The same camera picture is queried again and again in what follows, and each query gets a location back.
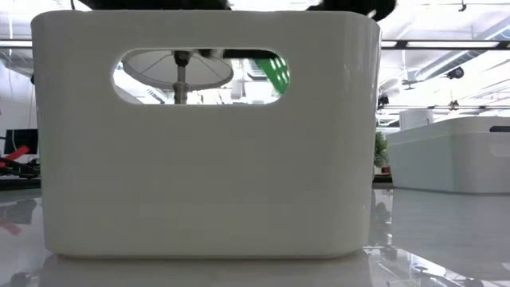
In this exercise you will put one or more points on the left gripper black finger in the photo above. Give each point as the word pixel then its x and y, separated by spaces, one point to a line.
pixel 247 53

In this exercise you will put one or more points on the green slotted plastic basket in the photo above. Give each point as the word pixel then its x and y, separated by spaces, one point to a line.
pixel 275 75

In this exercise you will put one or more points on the white round lamp on pole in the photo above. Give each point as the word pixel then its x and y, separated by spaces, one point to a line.
pixel 159 71

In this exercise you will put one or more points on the large white plastic bin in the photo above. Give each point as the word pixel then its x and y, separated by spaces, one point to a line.
pixel 199 179

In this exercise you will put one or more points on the small green potted plant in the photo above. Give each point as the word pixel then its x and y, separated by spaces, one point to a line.
pixel 380 149

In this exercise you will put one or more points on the low white plastic bin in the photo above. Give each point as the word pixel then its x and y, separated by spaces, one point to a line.
pixel 438 159

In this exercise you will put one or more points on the black computer monitor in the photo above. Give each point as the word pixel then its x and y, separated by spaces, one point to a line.
pixel 22 141

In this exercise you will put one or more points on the red clamp tool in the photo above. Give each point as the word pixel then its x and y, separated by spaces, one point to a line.
pixel 18 153

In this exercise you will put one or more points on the black ceiling-mounted camera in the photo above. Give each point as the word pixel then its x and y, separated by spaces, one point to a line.
pixel 455 72

